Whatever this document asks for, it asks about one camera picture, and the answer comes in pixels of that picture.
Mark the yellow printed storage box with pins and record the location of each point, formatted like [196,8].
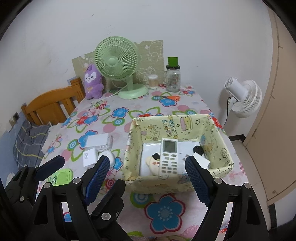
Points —
[161,126]

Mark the wall socket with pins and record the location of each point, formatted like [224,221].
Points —
[16,116]

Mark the grey plaid quilt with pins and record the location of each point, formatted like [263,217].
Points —
[30,141]

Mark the small black round object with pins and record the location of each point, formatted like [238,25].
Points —
[198,150]

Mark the white standing fan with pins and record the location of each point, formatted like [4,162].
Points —
[247,97]

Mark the white box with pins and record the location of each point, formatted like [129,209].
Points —
[97,140]

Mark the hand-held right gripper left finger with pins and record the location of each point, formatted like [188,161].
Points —
[98,178]

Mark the green speaker device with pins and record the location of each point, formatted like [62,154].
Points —
[62,176]

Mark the cotton swab container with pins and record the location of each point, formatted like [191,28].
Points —
[153,81]

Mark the white remote control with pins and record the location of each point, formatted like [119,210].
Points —
[169,157]

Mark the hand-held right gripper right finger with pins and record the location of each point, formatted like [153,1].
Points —
[196,180]

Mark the wooden bed headboard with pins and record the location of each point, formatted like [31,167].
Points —
[50,104]

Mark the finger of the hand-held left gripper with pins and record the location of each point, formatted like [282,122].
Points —
[49,165]
[111,201]

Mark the green printed cardboard panel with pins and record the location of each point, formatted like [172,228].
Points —
[151,55]

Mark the green desk fan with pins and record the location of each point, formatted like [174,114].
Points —
[113,61]

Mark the white power adapter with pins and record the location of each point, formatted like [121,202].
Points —
[204,161]

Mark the floral tablecloth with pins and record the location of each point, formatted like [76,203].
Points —
[143,109]

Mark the white charger block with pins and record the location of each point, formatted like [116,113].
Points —
[89,158]

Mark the white round object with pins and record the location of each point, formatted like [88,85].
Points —
[111,157]

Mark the purple plush toy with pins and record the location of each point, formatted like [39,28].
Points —
[92,81]

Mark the beige wardrobe door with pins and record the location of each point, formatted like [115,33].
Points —
[282,104]

